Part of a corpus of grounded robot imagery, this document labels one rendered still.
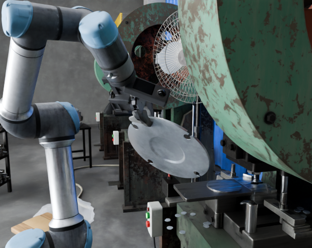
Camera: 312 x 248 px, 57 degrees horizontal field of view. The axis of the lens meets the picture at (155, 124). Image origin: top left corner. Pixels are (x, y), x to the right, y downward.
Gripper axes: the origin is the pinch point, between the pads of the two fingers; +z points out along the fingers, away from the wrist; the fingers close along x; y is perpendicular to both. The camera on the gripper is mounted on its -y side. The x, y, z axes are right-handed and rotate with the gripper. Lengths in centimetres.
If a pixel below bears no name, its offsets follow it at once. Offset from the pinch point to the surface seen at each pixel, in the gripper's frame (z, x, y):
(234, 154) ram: 23.9, -5.9, -21.7
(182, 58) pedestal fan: 46, -82, 21
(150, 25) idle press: 55, -129, 60
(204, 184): 34.4, 2.2, -11.2
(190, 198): 24.5, 12.0, -10.1
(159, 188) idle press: 170, -48, 62
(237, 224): 32.0, 15.2, -24.7
